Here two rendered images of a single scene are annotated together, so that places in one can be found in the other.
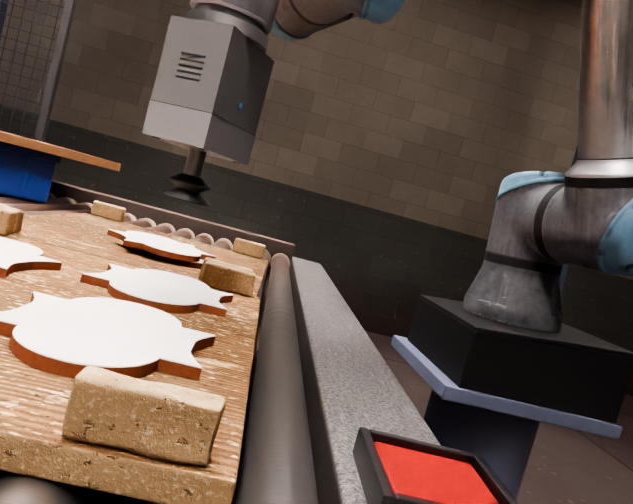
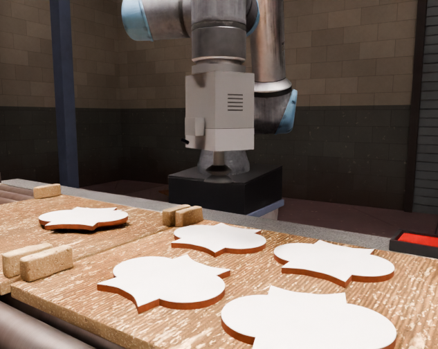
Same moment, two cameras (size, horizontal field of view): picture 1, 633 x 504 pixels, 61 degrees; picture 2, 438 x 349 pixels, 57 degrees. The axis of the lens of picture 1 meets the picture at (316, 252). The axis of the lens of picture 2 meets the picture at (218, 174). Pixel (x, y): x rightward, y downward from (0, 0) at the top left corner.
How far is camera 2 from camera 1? 0.59 m
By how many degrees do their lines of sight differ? 50
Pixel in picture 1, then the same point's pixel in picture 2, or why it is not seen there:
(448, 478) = (420, 238)
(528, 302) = (241, 159)
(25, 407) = (432, 284)
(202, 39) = (238, 84)
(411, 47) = not seen: outside the picture
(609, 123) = (275, 64)
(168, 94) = (225, 122)
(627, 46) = (279, 25)
